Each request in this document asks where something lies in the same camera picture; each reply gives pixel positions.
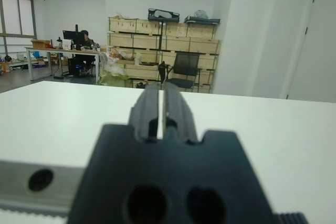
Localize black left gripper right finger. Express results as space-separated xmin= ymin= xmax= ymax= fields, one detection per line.
xmin=162 ymin=82 xmax=198 ymax=145

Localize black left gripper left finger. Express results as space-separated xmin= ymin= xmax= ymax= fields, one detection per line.
xmin=128 ymin=84 xmax=160 ymax=143

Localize small brown cardboard box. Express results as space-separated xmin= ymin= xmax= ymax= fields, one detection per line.
xmin=30 ymin=39 xmax=51 ymax=49

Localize yellow-green sack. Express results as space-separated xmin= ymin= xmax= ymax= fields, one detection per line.
xmin=99 ymin=68 xmax=130 ymax=87

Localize black mesh office chair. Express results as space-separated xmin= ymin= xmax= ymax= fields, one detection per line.
xmin=157 ymin=51 xmax=203 ymax=94

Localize stacked wooden crates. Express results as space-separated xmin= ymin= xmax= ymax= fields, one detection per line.
xmin=107 ymin=16 xmax=222 ymax=94

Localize black computer tower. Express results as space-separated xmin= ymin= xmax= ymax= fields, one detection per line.
xmin=67 ymin=57 xmax=86 ymax=76

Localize seated person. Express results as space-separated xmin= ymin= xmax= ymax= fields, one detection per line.
xmin=78 ymin=29 xmax=97 ymax=75

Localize flat black case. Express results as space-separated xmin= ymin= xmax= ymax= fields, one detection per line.
xmin=183 ymin=15 xmax=221 ymax=25

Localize open black case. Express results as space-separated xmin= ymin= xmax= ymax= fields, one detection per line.
xmin=148 ymin=8 xmax=181 ymax=23

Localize wooden desk white legs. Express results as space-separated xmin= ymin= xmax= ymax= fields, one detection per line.
xmin=24 ymin=46 xmax=102 ymax=83

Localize black computer monitor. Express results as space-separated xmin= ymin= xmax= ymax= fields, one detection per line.
xmin=62 ymin=24 xmax=85 ymax=45

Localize white door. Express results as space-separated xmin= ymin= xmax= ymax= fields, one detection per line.
xmin=286 ymin=0 xmax=336 ymax=104

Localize window with gray frame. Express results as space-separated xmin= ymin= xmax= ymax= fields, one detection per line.
xmin=0 ymin=0 xmax=37 ymax=55

